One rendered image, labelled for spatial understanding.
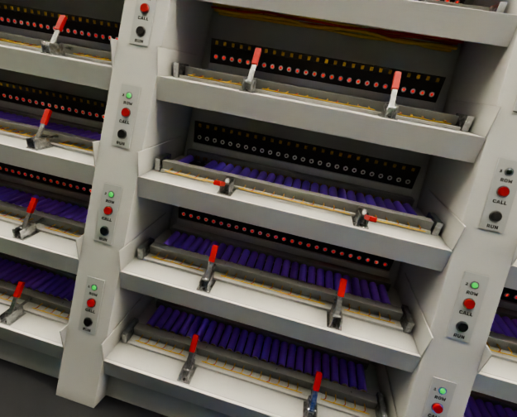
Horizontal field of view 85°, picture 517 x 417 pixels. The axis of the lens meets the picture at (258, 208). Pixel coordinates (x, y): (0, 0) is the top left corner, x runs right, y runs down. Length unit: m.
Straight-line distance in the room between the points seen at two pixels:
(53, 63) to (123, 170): 0.27
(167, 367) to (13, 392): 0.33
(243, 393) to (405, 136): 0.60
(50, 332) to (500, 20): 1.07
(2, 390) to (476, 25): 1.16
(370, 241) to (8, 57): 0.83
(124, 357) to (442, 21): 0.90
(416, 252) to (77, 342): 0.71
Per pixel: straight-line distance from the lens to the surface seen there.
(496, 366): 0.74
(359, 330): 0.62
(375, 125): 0.57
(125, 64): 0.68
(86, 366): 0.79
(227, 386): 0.71
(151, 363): 0.74
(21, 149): 0.79
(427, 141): 0.59
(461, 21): 0.67
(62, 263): 0.75
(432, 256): 0.60
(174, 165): 0.64
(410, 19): 0.65
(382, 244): 0.57
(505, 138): 0.64
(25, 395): 0.88
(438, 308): 0.62
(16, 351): 0.96
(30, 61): 0.82
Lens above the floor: 0.55
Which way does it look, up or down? 5 degrees down
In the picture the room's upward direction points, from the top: 13 degrees clockwise
